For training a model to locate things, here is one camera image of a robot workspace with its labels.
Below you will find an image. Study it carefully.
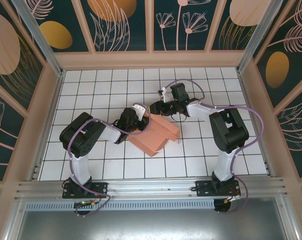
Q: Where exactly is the pink paper box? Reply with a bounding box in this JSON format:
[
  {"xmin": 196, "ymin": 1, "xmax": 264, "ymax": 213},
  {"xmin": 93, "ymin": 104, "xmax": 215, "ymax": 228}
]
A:
[{"xmin": 129, "ymin": 113, "xmax": 181, "ymax": 158}]

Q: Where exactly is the grey metal sheet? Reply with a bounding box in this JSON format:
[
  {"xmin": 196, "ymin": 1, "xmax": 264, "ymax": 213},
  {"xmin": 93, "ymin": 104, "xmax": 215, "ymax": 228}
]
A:
[{"xmin": 14, "ymin": 197, "xmax": 289, "ymax": 240}]

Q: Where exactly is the aluminium mounting rail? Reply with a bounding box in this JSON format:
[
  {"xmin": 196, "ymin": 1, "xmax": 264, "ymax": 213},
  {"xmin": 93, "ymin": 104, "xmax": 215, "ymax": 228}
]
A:
[{"xmin": 15, "ymin": 176, "xmax": 289, "ymax": 201}]

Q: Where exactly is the purple cable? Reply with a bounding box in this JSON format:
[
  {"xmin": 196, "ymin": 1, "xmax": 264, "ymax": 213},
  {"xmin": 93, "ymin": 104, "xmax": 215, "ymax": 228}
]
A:
[
  {"xmin": 67, "ymin": 102, "xmax": 153, "ymax": 218},
  {"xmin": 165, "ymin": 78, "xmax": 264, "ymax": 215}
]

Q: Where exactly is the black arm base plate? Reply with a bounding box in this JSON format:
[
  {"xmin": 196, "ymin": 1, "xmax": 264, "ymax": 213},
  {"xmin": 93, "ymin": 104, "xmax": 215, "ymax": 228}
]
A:
[
  {"xmin": 195, "ymin": 180, "xmax": 241, "ymax": 198},
  {"xmin": 62, "ymin": 182, "xmax": 109, "ymax": 200}
]

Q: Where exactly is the grey slotted cable duct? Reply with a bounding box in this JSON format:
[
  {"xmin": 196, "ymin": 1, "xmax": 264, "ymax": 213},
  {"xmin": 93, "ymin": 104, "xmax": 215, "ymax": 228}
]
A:
[{"xmin": 25, "ymin": 199, "xmax": 215, "ymax": 211}]

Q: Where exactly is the aluminium corner post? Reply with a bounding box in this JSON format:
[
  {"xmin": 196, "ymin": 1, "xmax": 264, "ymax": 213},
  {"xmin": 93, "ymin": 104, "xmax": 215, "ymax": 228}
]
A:
[
  {"xmin": 10, "ymin": 0, "xmax": 66, "ymax": 77},
  {"xmin": 236, "ymin": 0, "xmax": 281, "ymax": 74}
]

